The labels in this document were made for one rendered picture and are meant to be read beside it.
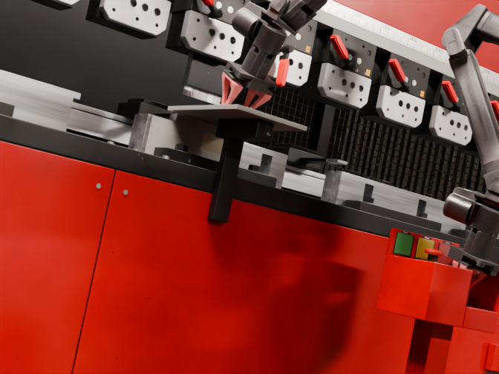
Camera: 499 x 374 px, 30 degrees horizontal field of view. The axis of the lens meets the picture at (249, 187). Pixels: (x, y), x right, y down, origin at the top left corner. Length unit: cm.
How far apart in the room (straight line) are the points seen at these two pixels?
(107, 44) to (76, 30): 9
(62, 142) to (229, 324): 55
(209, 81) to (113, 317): 58
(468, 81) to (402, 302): 53
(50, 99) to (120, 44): 71
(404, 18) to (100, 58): 81
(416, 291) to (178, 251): 50
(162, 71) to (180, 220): 81
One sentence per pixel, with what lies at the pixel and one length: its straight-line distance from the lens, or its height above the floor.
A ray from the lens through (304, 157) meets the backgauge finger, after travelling 248.
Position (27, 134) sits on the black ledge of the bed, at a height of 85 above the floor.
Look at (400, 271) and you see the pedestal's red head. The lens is 201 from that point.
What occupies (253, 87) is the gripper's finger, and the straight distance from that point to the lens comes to 196.
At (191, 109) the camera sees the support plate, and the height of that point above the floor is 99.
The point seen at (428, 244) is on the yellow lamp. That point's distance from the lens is 212.
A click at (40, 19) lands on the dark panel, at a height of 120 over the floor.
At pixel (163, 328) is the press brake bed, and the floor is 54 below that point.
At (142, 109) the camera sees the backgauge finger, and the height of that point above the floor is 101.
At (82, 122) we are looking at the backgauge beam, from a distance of 220.
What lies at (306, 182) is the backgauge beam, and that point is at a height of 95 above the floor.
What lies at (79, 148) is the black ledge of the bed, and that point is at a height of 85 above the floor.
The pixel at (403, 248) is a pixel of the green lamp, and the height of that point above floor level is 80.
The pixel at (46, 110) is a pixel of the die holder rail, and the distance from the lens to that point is 189.
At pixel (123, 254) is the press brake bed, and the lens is 184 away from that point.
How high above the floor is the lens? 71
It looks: 4 degrees up
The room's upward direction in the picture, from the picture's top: 12 degrees clockwise
